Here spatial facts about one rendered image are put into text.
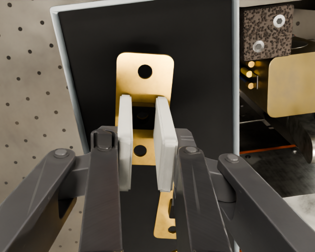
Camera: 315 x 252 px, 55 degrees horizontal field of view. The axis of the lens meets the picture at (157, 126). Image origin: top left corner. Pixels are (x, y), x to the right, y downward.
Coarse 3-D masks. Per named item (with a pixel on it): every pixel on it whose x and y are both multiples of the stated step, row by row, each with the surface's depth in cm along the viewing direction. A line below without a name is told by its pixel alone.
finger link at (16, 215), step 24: (48, 168) 12; (72, 168) 13; (24, 192) 10; (48, 192) 11; (0, 216) 9; (24, 216) 9; (48, 216) 11; (0, 240) 8; (24, 240) 9; (48, 240) 11
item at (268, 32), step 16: (240, 16) 30; (256, 16) 29; (272, 16) 29; (288, 16) 30; (240, 32) 31; (256, 32) 30; (272, 32) 30; (288, 32) 30; (240, 48) 31; (256, 48) 30; (272, 48) 31; (288, 48) 31
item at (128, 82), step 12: (120, 60) 20; (132, 60) 20; (144, 60) 20; (156, 60) 20; (168, 60) 20; (120, 72) 20; (132, 72) 20; (156, 72) 20; (168, 72) 20; (120, 84) 21; (132, 84) 21; (144, 84) 21; (156, 84) 21; (168, 84) 21; (132, 96) 21; (144, 96) 21; (156, 96) 21; (168, 96) 21; (132, 108) 20; (144, 108) 20; (132, 120) 21; (144, 120) 21; (132, 132) 22; (144, 132) 22; (144, 144) 22; (132, 156) 23; (144, 156) 23
